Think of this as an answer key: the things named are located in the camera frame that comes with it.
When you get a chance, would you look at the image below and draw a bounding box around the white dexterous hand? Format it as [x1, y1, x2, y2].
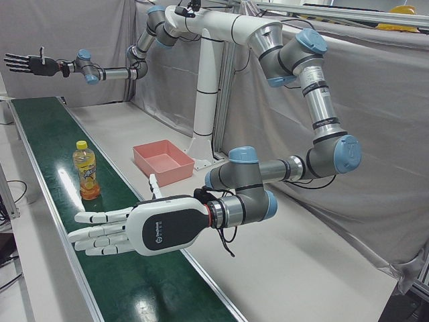
[68, 173, 211, 257]

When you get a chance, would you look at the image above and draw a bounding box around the black dexterous hand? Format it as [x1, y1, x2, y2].
[3, 46, 62, 78]

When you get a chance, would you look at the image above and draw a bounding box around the pink plastic basket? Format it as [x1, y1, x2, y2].
[132, 139, 196, 188]

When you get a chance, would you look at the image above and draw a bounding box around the grey backdrop cloth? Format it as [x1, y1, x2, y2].
[0, 0, 139, 105]

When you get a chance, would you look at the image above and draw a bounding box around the green conveyor belt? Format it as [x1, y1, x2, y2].
[8, 96, 249, 322]

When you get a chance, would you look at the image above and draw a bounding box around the orange juice bottle yellow cap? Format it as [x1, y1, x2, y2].
[72, 140, 101, 201]

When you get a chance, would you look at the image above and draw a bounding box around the aluminium profile leg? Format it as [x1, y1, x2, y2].
[0, 164, 19, 219]

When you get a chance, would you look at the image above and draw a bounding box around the large grey curtain cloth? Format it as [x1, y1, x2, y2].
[133, 0, 429, 297]

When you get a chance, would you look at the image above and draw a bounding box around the aluminium overhead beam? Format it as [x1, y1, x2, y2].
[247, 0, 429, 28]

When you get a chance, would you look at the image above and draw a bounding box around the yellow hard hat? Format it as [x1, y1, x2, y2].
[388, 5, 418, 16]
[375, 22, 420, 34]

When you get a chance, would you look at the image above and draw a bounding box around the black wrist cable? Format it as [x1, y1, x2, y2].
[212, 190, 238, 258]

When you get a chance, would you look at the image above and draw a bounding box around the black floor cable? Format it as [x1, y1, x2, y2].
[0, 180, 28, 206]

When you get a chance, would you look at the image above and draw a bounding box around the white robot torso pedestal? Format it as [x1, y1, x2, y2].
[164, 5, 283, 170]

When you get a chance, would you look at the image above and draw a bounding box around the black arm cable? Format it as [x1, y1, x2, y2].
[284, 174, 336, 189]

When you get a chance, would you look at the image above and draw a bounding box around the black head camera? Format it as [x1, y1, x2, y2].
[174, 0, 202, 18]

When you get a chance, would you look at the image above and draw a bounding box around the aluminium corner frame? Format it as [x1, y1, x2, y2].
[409, 264, 429, 300]

